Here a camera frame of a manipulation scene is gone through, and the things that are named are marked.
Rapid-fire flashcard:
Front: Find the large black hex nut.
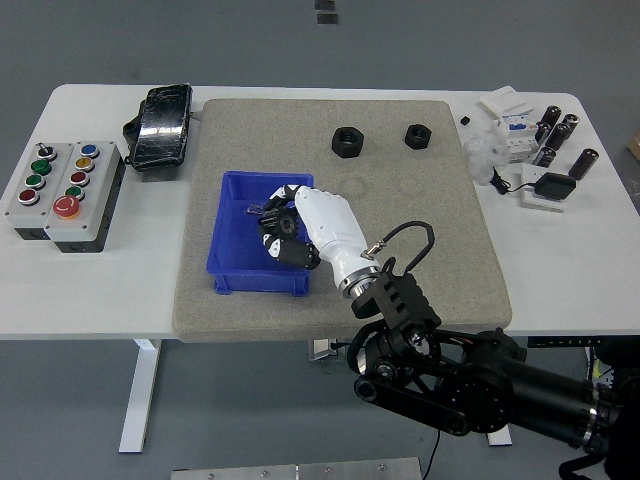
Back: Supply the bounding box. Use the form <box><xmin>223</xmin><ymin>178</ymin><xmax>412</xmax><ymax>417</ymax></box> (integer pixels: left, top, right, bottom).
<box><xmin>330</xmin><ymin>126</ymin><xmax>365</xmax><ymax>159</ymax></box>

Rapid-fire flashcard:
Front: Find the blue plastic box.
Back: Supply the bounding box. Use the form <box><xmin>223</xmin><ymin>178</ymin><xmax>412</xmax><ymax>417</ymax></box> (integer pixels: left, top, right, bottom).
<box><xmin>206</xmin><ymin>170</ymin><xmax>316</xmax><ymax>297</ymax></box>

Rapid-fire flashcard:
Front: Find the black wrapped pedal device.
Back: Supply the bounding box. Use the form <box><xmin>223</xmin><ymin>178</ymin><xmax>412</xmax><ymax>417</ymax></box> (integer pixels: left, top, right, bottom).
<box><xmin>121</xmin><ymin>83</ymin><xmax>195</xmax><ymax>174</ymax></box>

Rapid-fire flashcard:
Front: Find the black floor cable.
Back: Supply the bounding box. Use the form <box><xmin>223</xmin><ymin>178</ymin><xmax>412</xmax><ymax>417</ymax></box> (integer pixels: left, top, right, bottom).
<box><xmin>332</xmin><ymin>341</ymin><xmax>442</xmax><ymax>480</ymax></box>

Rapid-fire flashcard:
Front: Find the grey emergency-stop button box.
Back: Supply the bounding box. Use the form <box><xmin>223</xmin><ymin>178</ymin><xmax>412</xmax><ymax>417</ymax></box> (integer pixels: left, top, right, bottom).
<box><xmin>43</xmin><ymin>141</ymin><xmax>127</xmax><ymax>255</ymax></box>

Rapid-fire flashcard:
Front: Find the white circuit breaker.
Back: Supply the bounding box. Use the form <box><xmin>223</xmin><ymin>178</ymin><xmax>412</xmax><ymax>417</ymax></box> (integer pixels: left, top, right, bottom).
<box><xmin>494</xmin><ymin>110</ymin><xmax>544</xmax><ymax>164</ymax></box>

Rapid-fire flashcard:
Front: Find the clear plastic bag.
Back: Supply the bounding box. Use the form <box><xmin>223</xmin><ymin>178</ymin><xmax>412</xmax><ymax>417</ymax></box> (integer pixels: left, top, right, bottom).
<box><xmin>462</xmin><ymin>124</ymin><xmax>511</xmax><ymax>185</ymax></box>

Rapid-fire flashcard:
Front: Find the grey-brown mat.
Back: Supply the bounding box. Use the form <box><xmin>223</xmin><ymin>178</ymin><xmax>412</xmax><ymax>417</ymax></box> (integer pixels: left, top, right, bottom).
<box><xmin>172</xmin><ymin>98</ymin><xmax>515</xmax><ymax>345</ymax></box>

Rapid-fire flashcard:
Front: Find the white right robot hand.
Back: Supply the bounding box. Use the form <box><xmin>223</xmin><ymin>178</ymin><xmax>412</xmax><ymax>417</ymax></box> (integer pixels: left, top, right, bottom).
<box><xmin>256</xmin><ymin>183</ymin><xmax>380</xmax><ymax>296</ymax></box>

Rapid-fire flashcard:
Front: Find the silver floor socket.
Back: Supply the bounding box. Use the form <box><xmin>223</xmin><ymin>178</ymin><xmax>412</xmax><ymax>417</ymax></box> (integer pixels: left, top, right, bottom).
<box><xmin>307</xmin><ymin>338</ymin><xmax>351</xmax><ymax>362</ymax></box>

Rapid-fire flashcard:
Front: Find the black table control panel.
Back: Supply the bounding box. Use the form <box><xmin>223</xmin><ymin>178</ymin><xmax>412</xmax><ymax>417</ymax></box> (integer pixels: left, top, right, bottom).
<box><xmin>529</xmin><ymin>334</ymin><xmax>601</xmax><ymax>349</ymax></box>

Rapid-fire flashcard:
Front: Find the small black hex nut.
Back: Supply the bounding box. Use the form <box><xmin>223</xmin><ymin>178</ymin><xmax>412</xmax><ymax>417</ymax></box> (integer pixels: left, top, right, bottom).
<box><xmin>403</xmin><ymin>123</ymin><xmax>434</xmax><ymax>150</ymax></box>

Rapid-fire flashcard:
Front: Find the grey four-button control box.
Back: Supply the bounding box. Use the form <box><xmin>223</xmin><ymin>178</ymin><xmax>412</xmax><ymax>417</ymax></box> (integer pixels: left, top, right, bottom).
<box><xmin>3</xmin><ymin>142</ymin><xmax>76</xmax><ymax>241</ymax></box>

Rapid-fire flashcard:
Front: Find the silver metal plate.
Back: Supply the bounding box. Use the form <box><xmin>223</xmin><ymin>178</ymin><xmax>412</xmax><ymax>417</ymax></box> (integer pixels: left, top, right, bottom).
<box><xmin>170</xmin><ymin>456</ymin><xmax>424</xmax><ymax>480</ymax></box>

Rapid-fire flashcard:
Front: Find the black power adapter with cord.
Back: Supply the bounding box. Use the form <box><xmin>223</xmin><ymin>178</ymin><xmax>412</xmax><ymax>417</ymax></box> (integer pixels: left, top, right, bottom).
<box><xmin>488</xmin><ymin>167</ymin><xmax>578</xmax><ymax>202</ymax></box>

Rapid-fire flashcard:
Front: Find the white flat box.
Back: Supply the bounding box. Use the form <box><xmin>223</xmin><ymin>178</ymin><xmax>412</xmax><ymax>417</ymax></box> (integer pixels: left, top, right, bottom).
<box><xmin>478</xmin><ymin>85</ymin><xmax>534</xmax><ymax>119</ymax></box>

